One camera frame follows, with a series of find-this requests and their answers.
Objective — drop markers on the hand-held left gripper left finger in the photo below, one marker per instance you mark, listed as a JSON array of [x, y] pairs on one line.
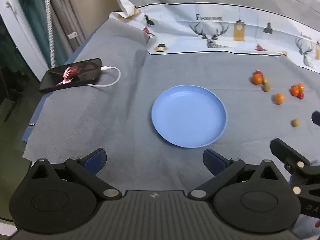
[[96, 158]]

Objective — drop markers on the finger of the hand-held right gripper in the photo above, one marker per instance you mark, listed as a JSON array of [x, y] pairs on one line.
[[287, 155], [316, 118]]

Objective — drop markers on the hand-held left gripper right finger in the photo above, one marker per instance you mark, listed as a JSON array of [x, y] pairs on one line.
[[214, 161]]

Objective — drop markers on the green olive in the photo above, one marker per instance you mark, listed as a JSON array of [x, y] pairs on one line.
[[265, 80], [295, 123], [266, 87]]

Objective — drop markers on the red cherry tomato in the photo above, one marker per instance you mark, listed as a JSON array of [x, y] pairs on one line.
[[259, 73], [301, 95]]

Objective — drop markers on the orange tangerine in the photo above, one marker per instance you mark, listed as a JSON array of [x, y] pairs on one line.
[[257, 79], [279, 98], [294, 90]]

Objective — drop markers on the blue plate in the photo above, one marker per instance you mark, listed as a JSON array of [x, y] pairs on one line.
[[188, 116]]

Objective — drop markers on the small orange kumquat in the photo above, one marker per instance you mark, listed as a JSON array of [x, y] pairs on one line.
[[301, 87]]

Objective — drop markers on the grey blanket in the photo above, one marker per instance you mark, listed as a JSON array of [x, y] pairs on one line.
[[112, 120]]

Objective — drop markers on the blue bed sheet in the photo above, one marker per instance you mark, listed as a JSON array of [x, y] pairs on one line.
[[30, 120]]

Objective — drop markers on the black smartphone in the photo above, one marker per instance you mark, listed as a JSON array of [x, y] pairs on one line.
[[71, 75]]

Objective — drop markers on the deer printed white cloth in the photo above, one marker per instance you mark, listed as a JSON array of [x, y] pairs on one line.
[[225, 32]]

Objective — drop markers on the small white clip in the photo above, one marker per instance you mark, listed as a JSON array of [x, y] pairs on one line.
[[72, 35]]

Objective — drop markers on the white dotted pole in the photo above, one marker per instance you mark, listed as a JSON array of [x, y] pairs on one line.
[[50, 35]]

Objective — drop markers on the beige curtain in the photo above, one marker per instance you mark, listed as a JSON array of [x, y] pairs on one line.
[[67, 7]]

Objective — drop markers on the teal cloth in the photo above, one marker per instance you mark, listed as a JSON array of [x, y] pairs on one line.
[[37, 12]]

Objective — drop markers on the white door frame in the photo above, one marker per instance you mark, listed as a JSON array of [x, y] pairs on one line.
[[22, 35]]

